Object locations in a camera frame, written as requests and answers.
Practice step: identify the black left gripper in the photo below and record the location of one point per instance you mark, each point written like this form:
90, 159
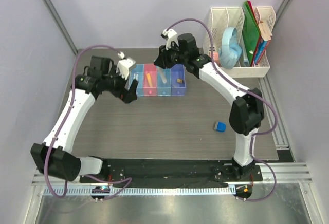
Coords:
130, 94

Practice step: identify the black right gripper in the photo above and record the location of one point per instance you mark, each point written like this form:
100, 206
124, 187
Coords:
163, 60

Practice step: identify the blue capped highlighter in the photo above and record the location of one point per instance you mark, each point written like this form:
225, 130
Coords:
162, 76

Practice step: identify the yellow highlighter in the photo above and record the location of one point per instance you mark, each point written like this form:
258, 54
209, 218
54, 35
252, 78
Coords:
149, 79

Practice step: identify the blue pink drawer organizer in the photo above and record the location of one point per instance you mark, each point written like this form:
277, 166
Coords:
172, 88

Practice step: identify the pink cube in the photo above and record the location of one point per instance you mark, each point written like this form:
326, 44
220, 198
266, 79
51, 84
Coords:
216, 58

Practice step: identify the light blue headphones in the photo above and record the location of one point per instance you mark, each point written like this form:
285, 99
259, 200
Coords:
230, 50

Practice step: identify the blue pencil sharpener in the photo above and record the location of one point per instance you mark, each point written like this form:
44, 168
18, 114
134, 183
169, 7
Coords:
219, 127

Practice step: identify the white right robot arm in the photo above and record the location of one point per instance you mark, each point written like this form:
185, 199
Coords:
247, 111

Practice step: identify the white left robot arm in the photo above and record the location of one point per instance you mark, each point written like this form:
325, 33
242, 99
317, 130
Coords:
53, 156

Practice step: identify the white mesh file organizer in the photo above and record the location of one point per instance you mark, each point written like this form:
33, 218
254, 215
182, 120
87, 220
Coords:
220, 18

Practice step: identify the green folder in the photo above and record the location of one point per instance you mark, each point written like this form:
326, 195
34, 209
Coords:
244, 30

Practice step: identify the red folder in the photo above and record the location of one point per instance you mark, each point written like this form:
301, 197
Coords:
253, 32

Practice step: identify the books in organizer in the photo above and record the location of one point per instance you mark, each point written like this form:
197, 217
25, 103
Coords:
265, 39

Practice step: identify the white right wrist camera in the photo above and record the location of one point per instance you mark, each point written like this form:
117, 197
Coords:
170, 35

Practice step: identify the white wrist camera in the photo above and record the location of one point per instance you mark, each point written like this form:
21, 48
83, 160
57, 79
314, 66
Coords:
124, 67
170, 35

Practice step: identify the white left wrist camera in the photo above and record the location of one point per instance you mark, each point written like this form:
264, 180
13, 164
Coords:
124, 67

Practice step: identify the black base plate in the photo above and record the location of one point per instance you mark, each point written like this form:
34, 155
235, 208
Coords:
178, 170

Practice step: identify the white slotted cable duct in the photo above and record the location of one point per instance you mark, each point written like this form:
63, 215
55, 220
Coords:
99, 190

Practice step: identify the aluminium rail frame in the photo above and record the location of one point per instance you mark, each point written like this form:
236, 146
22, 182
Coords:
178, 128

